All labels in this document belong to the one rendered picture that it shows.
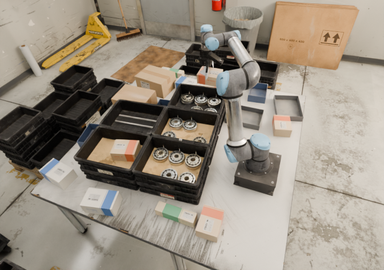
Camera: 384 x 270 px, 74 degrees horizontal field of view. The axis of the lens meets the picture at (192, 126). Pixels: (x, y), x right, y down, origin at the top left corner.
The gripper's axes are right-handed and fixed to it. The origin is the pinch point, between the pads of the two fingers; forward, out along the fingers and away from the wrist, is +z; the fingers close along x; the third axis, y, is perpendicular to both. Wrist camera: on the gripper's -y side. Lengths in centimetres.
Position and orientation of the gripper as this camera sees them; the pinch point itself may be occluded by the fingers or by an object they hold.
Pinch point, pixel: (210, 74)
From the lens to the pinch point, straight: 187.0
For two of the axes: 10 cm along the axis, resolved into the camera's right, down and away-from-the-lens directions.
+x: -3.7, 6.7, -6.5
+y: -9.3, -2.2, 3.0
